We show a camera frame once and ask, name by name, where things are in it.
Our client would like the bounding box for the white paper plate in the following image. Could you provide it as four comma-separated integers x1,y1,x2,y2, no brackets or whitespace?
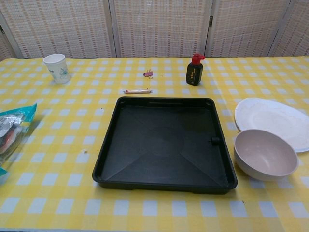
234,97,309,153

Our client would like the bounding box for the black square plastic tray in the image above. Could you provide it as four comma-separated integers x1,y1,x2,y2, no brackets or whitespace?
92,96,239,195

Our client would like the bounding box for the small wooden pencil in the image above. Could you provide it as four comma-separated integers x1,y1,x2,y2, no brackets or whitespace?
123,88,153,94

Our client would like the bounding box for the black ink bottle red cap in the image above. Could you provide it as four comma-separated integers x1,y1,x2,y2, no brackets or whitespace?
186,53,206,86

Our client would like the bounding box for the woven folding screen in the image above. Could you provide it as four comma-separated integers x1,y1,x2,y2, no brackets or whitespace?
0,0,309,61

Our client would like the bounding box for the white printed paper cup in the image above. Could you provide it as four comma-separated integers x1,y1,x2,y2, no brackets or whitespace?
42,54,71,85

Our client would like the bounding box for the yellow white checkered tablecloth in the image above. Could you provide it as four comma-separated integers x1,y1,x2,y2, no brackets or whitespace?
0,56,309,231

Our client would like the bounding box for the beige round bowl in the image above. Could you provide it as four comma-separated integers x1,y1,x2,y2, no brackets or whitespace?
233,129,299,182

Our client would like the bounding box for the teal clear snack bag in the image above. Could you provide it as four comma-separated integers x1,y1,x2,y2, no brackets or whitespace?
0,103,38,185

